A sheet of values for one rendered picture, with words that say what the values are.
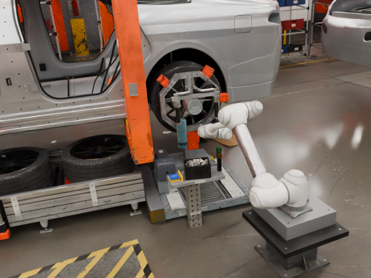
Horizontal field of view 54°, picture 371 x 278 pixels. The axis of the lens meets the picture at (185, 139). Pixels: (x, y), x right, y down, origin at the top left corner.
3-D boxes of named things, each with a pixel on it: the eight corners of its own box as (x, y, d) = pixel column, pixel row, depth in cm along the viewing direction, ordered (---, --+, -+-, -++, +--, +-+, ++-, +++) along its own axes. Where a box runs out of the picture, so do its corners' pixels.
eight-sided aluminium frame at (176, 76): (218, 124, 346) (216, 68, 324) (220, 127, 340) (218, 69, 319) (162, 133, 334) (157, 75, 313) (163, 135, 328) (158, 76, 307)
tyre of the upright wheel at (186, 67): (227, 86, 361) (177, 45, 334) (236, 92, 340) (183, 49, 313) (186, 138, 371) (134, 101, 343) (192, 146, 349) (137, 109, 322)
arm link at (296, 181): (312, 203, 237) (314, 174, 228) (289, 210, 231) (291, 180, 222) (296, 192, 251) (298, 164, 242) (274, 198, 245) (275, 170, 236)
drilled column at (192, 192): (199, 219, 306) (196, 175, 290) (202, 225, 297) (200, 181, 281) (187, 221, 304) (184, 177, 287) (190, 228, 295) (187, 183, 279)
